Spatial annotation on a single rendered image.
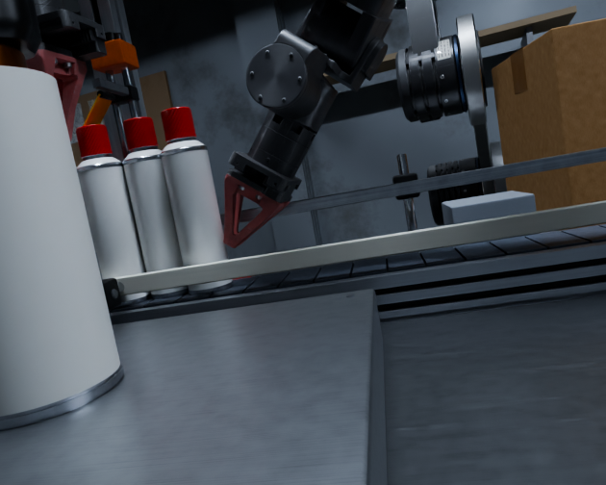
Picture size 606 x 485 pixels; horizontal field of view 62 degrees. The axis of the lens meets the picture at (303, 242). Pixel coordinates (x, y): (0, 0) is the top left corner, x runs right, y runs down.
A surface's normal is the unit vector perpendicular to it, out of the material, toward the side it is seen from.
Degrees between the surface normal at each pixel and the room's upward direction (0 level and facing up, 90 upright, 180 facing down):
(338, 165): 90
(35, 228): 90
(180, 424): 0
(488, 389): 0
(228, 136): 90
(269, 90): 84
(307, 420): 0
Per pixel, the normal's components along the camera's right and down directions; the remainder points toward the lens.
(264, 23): -0.34, 0.17
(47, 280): 0.73, -0.05
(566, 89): -0.04, 0.12
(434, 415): -0.18, -0.98
